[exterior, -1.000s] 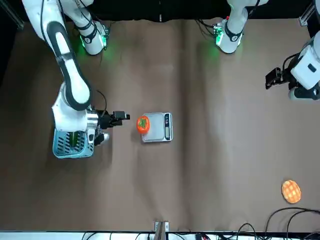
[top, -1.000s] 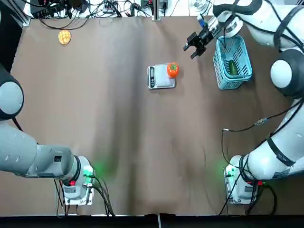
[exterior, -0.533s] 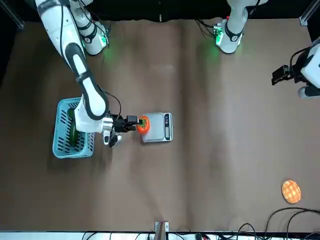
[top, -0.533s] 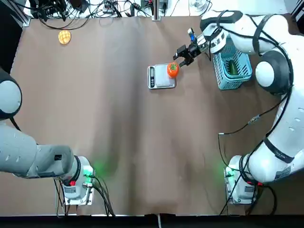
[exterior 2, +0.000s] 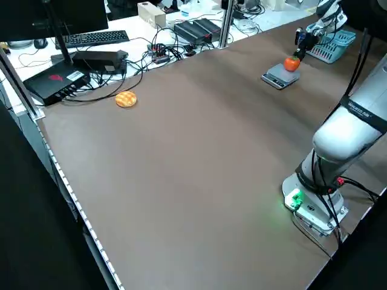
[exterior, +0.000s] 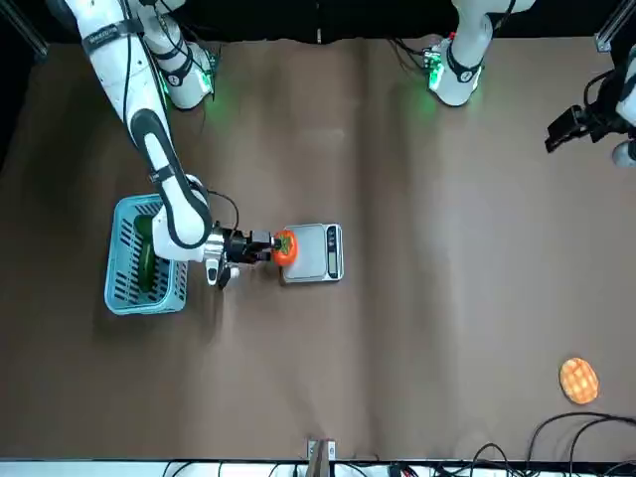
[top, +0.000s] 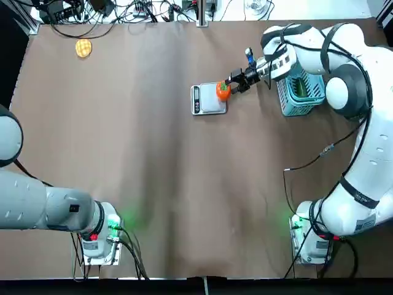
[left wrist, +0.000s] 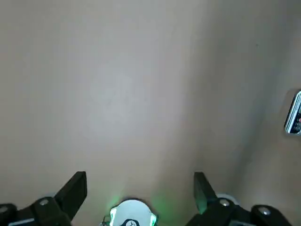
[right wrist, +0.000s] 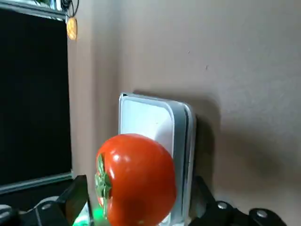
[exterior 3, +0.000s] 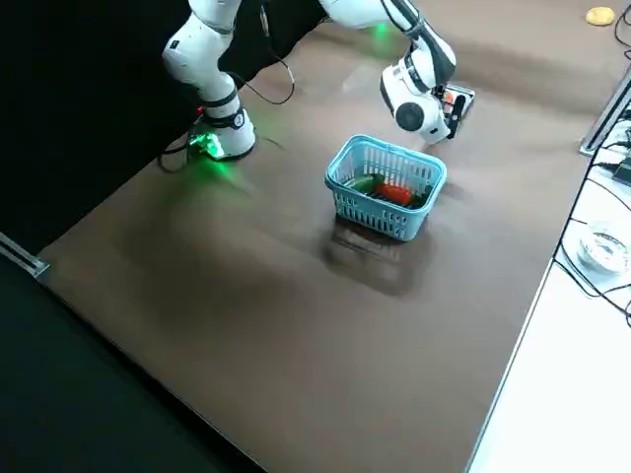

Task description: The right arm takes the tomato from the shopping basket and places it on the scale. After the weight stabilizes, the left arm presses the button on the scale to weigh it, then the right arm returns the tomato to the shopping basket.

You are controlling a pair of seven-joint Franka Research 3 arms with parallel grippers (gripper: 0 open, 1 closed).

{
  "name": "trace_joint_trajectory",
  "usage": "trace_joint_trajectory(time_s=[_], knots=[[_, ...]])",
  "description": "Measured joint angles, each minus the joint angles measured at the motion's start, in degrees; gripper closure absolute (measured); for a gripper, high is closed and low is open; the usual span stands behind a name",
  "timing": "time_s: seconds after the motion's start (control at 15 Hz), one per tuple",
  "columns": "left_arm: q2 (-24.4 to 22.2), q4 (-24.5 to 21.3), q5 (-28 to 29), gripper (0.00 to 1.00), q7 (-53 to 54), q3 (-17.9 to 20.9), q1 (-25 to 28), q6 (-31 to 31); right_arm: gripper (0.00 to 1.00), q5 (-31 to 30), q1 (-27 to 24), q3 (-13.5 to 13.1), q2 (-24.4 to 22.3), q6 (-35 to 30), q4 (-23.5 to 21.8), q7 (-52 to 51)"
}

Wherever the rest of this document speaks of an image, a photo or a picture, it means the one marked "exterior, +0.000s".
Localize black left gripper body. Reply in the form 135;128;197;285
579;96;626;145

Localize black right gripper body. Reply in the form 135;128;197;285
222;228;254;266

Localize red toy tomato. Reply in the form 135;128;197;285
270;229;301;267

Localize silver digital kitchen scale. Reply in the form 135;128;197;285
278;223;345;286

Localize light blue plastic basket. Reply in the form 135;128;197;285
103;194;191;317

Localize green toy cucumber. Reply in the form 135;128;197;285
137;239;162;295
132;215;158;245

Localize round orange waffle bread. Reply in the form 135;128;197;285
558;356;601;405

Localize aluminium frame post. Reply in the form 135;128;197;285
0;0;51;64
593;0;636;54

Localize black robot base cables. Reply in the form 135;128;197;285
391;36;451;77

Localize aluminium profile post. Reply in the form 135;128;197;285
304;436;338;477

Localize long black desk cable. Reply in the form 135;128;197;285
525;410;636;477

